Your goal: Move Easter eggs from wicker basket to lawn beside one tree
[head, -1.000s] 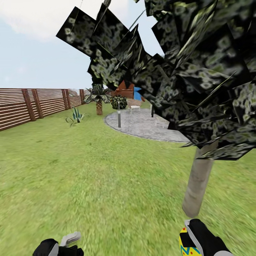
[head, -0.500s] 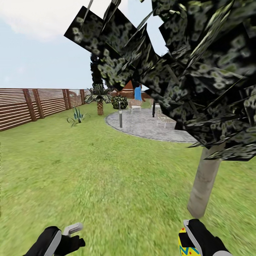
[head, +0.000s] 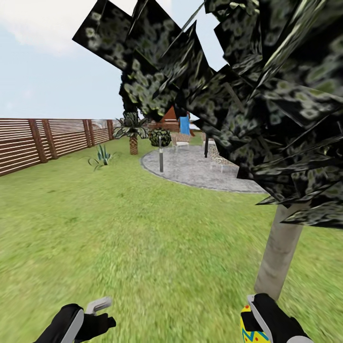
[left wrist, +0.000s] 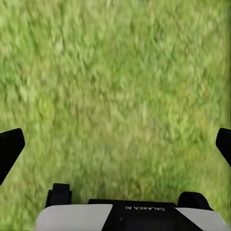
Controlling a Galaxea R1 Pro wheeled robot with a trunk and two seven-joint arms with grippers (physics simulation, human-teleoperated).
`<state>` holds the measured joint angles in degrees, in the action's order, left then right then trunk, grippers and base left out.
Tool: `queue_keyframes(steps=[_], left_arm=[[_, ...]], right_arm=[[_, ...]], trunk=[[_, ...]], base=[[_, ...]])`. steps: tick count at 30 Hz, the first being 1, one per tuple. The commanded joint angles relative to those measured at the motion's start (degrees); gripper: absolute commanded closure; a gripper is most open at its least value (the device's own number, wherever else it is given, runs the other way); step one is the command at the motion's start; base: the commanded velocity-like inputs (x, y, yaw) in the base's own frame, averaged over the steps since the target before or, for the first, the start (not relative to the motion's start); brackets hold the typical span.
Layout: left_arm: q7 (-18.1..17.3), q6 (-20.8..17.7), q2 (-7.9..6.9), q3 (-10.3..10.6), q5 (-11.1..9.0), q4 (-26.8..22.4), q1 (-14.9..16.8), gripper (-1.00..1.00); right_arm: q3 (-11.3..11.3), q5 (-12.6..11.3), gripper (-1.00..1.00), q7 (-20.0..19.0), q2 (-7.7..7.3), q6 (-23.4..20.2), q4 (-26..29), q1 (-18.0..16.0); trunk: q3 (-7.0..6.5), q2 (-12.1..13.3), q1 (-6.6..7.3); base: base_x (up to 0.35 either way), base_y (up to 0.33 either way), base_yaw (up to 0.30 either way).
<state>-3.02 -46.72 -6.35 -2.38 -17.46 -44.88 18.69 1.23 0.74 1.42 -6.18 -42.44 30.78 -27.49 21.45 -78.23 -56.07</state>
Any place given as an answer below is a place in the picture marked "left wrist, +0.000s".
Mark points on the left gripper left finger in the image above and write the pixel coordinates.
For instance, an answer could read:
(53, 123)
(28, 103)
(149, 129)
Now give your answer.
(12, 143)

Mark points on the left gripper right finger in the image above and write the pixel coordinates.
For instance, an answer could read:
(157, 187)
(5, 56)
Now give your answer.
(223, 143)

